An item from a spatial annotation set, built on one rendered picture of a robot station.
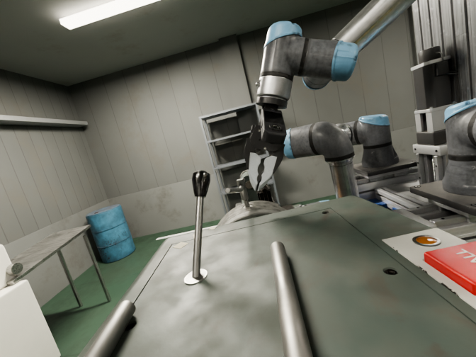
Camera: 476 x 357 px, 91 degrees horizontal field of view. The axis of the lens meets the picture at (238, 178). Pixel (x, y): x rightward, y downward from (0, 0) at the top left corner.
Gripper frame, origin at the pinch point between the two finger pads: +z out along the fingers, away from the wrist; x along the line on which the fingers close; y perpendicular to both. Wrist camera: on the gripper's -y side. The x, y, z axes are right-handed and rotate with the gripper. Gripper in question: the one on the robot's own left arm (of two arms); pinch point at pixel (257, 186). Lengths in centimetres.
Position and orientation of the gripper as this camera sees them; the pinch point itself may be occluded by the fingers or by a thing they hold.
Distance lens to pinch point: 54.9
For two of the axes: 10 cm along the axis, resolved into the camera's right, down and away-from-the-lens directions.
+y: 0.1, -1.8, 9.8
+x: -9.9, -1.6, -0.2
